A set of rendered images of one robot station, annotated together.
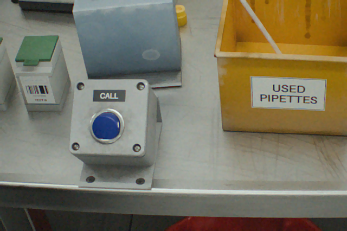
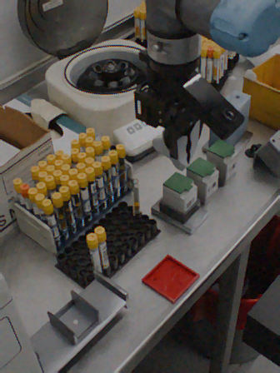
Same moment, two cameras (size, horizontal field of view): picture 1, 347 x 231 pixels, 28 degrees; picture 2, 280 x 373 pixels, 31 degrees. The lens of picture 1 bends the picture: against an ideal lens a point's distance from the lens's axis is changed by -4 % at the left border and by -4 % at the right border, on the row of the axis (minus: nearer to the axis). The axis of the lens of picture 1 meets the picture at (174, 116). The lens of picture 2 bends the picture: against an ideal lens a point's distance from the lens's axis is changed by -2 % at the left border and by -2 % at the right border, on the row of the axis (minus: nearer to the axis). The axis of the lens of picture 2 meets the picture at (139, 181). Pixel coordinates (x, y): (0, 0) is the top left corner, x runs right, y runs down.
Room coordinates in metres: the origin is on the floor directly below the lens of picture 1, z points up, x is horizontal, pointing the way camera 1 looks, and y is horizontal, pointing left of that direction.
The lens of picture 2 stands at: (0.32, 0.84, 1.57)
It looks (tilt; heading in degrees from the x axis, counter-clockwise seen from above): 44 degrees down; 302
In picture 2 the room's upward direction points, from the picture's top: 4 degrees counter-clockwise
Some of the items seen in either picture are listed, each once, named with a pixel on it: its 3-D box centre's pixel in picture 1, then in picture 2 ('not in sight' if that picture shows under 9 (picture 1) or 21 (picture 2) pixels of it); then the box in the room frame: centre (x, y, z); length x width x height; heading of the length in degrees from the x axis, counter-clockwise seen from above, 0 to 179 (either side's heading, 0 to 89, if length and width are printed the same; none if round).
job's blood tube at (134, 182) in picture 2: not in sight; (136, 201); (0.65, 0.31, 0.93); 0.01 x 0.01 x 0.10; 78
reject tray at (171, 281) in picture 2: not in sight; (170, 278); (0.54, 0.40, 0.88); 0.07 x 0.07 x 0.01; 78
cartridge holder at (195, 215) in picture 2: not in sight; (179, 207); (0.59, 0.26, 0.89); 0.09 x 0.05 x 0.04; 170
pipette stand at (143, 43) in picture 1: (129, 32); (229, 124); (0.59, 0.03, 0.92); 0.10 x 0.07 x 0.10; 84
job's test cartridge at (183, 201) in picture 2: not in sight; (179, 196); (0.59, 0.26, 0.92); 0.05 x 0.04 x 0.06; 170
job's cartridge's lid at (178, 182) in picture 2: not in sight; (179, 183); (0.59, 0.26, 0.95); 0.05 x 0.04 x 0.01; 170
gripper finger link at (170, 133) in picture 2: not in sight; (176, 133); (0.59, 0.28, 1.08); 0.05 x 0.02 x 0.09; 80
